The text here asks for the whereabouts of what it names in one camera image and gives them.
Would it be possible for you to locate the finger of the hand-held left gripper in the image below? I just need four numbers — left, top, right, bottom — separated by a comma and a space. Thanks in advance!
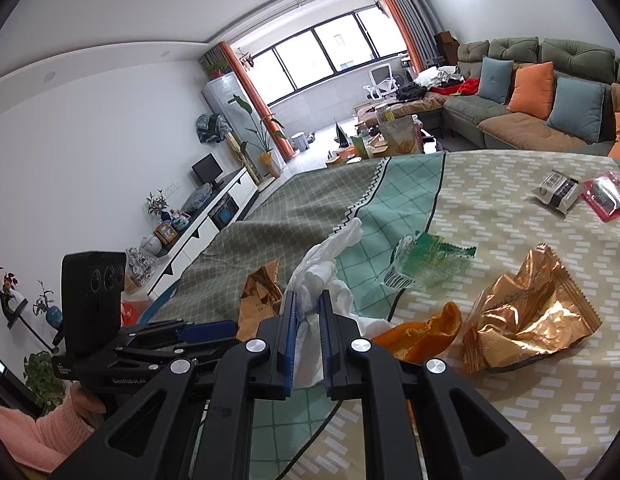
118, 318, 239, 349
120, 334, 243, 366

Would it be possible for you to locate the crinkled gold foil wrapper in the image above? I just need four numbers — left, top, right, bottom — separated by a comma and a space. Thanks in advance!
461, 243, 604, 375

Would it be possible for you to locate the orange grey curtain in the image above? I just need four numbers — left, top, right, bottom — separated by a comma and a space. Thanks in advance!
372, 0, 443, 74
205, 42, 296, 163

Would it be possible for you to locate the framed picture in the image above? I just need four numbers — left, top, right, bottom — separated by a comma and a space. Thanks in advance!
154, 221, 179, 246

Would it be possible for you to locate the brown paper wrapper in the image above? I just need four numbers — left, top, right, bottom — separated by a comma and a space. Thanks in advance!
236, 259, 283, 341

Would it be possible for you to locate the clear bag of figurines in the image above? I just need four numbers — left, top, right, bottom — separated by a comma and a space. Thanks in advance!
124, 247, 159, 281

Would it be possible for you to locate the green brown sofa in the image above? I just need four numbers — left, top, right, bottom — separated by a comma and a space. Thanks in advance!
352, 36, 620, 158

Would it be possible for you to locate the dark coffee table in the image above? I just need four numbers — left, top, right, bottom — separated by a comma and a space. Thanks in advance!
325, 115, 449, 169

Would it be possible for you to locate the black white snack packet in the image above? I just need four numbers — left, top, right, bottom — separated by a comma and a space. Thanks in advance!
531, 170, 581, 216

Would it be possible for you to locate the black tiered plant stand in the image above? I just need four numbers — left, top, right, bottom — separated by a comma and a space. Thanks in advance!
0, 285, 55, 351

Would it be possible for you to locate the white black tv stand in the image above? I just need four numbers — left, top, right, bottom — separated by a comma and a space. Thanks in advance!
124, 167, 259, 301

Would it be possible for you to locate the kraft paper snack bag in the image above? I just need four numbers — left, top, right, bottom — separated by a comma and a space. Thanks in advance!
377, 115, 423, 157

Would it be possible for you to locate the tall plant in yellow pot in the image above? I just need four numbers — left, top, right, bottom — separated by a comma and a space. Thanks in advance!
230, 94, 286, 179

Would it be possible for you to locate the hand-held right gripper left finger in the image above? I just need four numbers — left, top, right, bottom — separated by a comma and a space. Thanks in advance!
50, 290, 297, 480

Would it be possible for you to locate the orange peel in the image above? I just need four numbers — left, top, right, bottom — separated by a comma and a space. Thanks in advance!
372, 301, 463, 364

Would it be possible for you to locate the red clear plastic packet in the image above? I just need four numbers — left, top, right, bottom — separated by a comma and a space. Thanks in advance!
580, 170, 620, 222

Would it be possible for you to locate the blue cushion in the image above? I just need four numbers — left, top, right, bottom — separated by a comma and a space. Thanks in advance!
545, 76, 607, 144
477, 56, 515, 106

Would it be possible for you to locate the cloth covered standing fan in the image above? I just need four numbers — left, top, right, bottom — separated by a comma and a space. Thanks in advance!
196, 112, 263, 184

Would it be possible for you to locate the green clear plastic wrapper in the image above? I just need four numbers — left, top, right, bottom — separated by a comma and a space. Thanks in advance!
382, 231, 479, 291

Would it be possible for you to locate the white tissue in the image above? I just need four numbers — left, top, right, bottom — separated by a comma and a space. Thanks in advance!
289, 217, 391, 392

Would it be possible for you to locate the black monitor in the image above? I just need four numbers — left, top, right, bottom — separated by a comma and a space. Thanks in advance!
192, 154, 225, 186

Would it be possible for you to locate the black bag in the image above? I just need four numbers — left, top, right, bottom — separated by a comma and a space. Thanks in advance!
396, 82, 431, 102

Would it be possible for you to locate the red leaf branch vase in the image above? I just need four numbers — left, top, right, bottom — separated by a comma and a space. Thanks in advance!
0, 260, 20, 297

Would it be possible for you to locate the small plant in teal vase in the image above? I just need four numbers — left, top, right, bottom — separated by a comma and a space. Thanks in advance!
34, 280, 63, 329

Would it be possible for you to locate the person's left forearm pink sleeve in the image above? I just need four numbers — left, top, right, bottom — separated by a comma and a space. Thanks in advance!
0, 400, 94, 475

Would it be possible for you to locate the person's left hand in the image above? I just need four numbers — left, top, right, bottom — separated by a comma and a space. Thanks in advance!
70, 382, 109, 432

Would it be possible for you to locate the red plastic bag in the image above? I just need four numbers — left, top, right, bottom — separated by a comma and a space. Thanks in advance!
120, 296, 153, 326

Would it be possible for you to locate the white office chair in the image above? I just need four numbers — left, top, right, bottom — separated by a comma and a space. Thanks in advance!
364, 63, 397, 101

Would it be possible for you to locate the brown wooden cabinet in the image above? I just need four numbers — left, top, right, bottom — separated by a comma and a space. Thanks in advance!
434, 31, 461, 66

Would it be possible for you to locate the leafy plant in blue vase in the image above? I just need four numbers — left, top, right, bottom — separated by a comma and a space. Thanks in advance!
146, 192, 170, 222

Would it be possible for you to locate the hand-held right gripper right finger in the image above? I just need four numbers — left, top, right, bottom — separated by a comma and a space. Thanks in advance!
319, 290, 566, 480

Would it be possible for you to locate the blue grey plastic bundle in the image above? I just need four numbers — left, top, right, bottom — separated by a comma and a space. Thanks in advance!
182, 184, 213, 214

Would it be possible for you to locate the white standing air conditioner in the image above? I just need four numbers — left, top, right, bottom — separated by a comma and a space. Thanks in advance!
201, 72, 273, 171

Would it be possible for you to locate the green leafy floor plant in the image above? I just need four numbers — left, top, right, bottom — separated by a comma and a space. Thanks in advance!
22, 350, 66, 411

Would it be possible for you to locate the wide black framed window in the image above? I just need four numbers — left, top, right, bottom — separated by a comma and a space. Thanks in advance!
262, 7, 409, 106

